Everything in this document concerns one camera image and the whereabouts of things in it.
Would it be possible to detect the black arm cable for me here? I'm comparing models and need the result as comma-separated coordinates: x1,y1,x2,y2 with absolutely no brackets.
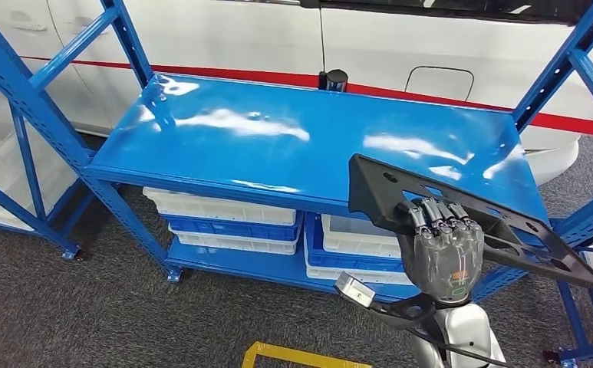
407,324,513,368

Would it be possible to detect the robot right hand grey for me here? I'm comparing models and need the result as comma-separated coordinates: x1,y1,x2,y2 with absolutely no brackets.
397,196,486,306

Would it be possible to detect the white car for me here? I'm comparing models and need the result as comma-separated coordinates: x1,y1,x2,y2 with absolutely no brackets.
0,0,593,186

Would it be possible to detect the black plastic panel part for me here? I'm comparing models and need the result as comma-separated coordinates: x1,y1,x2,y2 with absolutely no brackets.
348,153,593,291

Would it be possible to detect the yellow floor tape square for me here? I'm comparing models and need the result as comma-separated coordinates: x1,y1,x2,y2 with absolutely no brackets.
241,341,374,368

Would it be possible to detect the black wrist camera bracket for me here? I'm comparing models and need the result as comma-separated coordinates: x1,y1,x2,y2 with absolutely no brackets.
364,291,437,331

